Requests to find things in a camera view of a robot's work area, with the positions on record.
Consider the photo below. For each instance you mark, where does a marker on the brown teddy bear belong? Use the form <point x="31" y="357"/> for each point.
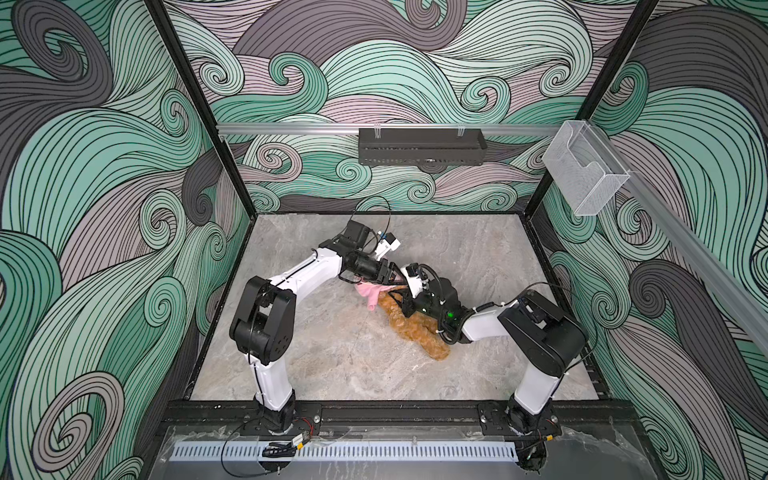
<point x="418" y="328"/>

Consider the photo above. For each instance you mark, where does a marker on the white slotted cable duct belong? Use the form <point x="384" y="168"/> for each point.
<point x="352" y="451"/>

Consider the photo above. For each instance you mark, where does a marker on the black perforated wall tray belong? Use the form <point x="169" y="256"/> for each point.
<point x="421" y="147"/>

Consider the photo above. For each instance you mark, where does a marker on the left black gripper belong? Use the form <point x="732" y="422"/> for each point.
<point x="386" y="273"/>

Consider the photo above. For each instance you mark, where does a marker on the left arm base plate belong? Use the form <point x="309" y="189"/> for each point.
<point x="294" y="417"/>

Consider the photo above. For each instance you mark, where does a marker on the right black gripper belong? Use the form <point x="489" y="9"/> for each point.
<point x="407" y="306"/>

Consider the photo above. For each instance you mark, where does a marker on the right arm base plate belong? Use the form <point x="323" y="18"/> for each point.
<point x="508" y="418"/>

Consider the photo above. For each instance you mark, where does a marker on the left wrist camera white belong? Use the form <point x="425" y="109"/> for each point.
<point x="388" y="242"/>

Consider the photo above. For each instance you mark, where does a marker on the clear acrylic wall box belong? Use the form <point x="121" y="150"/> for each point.
<point x="585" y="166"/>

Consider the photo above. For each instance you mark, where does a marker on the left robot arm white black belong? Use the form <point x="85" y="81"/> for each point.
<point x="263" y="325"/>

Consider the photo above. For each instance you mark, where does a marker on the back aluminium rail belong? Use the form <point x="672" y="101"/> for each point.
<point x="307" y="128"/>

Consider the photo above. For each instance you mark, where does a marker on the pink teddy hoodie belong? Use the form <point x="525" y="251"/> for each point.
<point x="371" y="292"/>

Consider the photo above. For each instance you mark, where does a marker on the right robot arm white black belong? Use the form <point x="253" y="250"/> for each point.
<point x="549" y="337"/>

